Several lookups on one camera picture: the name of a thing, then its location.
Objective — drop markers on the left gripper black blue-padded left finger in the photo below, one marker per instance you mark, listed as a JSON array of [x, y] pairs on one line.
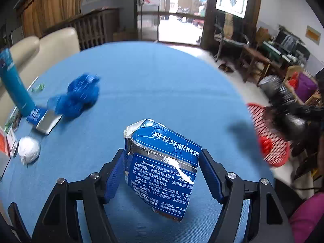
[[83, 202]]

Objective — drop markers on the white paper ball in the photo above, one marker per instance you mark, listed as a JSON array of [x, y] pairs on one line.
[[28, 150]]

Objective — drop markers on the black plastic bag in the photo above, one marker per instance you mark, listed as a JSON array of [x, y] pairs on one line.
[[278, 115]]

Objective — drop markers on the blue toothpaste box piece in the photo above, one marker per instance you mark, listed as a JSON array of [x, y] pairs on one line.
[[161, 167]]

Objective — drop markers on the blue plastic bag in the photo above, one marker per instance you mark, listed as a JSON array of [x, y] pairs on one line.
[[82, 93]]

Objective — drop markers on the red plastic bag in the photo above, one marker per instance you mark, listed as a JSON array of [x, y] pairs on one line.
[[266, 145]]

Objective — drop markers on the red plastic mesh basket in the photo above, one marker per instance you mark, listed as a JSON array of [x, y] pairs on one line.
[[274, 149]]

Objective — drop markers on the orange white small box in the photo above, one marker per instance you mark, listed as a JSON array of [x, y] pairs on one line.
[[9, 142]]

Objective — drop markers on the small blue silver box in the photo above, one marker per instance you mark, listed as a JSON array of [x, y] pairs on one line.
[[43, 120]]

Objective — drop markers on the blue tablecloth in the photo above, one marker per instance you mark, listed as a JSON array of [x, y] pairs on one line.
[[138, 80]]

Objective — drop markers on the green candy wrapper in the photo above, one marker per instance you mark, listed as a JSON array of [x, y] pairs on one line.
[[38, 88]]

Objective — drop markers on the wicker chair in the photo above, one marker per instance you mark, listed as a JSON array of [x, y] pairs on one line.
[[291, 82]]

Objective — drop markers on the purple cushion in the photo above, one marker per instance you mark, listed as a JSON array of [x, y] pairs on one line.
[[305, 88]]

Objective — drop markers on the teal thermos bottle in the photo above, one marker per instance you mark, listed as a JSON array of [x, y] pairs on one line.
[[14, 85]]

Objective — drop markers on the pair of slippers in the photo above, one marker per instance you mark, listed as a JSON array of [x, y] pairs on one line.
[[225, 68]]

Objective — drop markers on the wooden stool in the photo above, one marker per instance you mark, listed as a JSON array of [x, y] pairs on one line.
[[254, 63]]

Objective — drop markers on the computer monitor desk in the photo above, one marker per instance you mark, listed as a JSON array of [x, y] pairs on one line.
[[287, 48]]

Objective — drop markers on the cream leather chair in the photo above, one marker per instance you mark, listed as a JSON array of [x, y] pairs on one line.
[[21, 52]]

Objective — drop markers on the black metal armchair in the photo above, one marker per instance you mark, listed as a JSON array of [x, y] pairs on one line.
[[229, 30]]

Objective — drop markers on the wooden crib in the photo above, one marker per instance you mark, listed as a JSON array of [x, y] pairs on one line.
[[94, 28]]

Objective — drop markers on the yellow curtain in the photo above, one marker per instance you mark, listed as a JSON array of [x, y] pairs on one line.
[[38, 15]]

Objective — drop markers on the dark wooden door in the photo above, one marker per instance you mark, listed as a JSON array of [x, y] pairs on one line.
[[147, 18]]

